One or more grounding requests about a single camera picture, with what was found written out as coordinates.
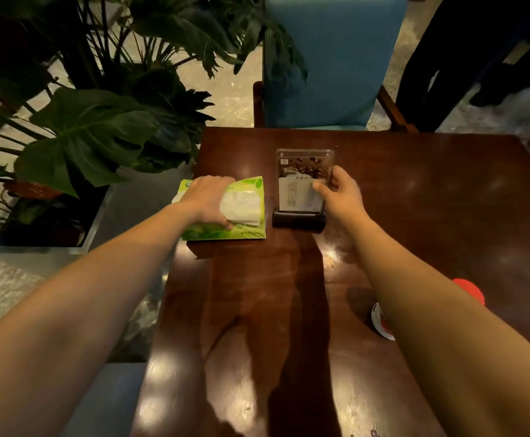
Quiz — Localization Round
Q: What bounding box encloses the green tissue box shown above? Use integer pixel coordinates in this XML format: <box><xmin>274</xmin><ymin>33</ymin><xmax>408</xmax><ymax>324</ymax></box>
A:
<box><xmin>171</xmin><ymin>175</ymin><xmax>267</xmax><ymax>242</ymax></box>

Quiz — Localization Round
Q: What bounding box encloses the blue upholstered chair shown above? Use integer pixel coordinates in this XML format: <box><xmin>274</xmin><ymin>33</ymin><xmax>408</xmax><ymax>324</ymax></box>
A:
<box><xmin>251</xmin><ymin>0</ymin><xmax>419</xmax><ymax>132</ymax></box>

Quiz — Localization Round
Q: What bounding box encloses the person's left hand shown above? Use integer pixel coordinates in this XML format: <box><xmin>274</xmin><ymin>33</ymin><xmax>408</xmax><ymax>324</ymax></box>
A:
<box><xmin>176</xmin><ymin>175</ymin><xmax>237</xmax><ymax>231</ymax></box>

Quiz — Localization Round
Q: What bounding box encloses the grey metal planter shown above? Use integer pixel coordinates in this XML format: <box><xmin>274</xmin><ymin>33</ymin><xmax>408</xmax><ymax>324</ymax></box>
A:
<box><xmin>57</xmin><ymin>361</ymin><xmax>148</xmax><ymax>437</ymax></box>
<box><xmin>0</xmin><ymin>164</ymin><xmax>196</xmax><ymax>256</ymax></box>

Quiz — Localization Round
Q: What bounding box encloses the large green leafy plant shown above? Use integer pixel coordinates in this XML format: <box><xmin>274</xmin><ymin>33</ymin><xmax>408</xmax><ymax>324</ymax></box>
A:
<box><xmin>0</xmin><ymin>0</ymin><xmax>309</xmax><ymax>201</ymax></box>

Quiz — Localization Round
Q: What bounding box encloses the clear acrylic menu stand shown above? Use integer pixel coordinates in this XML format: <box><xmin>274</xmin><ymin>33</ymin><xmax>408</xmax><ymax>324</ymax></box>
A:
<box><xmin>272</xmin><ymin>148</ymin><xmax>335</xmax><ymax>234</ymax></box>

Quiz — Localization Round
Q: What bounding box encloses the person's left forearm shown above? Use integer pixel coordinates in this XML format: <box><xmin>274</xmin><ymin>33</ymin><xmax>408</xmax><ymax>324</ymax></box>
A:
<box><xmin>0</xmin><ymin>204</ymin><xmax>202</xmax><ymax>437</ymax></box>

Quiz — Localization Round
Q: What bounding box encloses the white milk bottle red cap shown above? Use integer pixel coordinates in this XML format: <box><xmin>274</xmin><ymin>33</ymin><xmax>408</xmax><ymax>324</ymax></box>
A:
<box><xmin>371</xmin><ymin>278</ymin><xmax>487</xmax><ymax>342</ymax></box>

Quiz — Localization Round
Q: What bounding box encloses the person's right hand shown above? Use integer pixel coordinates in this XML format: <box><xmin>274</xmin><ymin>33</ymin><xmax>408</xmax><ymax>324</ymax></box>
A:
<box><xmin>312</xmin><ymin>165</ymin><xmax>371</xmax><ymax>232</ymax></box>

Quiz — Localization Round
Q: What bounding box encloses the person's right forearm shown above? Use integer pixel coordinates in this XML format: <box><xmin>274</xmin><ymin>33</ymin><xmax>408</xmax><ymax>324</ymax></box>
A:
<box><xmin>337</xmin><ymin>213</ymin><xmax>530</xmax><ymax>437</ymax></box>

